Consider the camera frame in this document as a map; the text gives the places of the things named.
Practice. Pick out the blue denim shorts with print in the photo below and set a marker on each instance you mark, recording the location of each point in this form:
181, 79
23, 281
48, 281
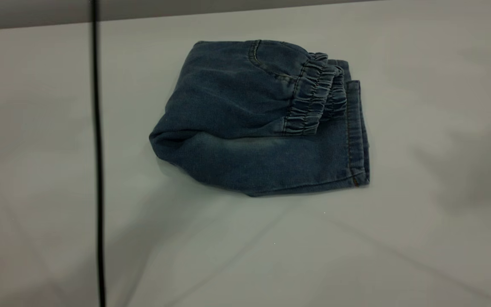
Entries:
249, 106

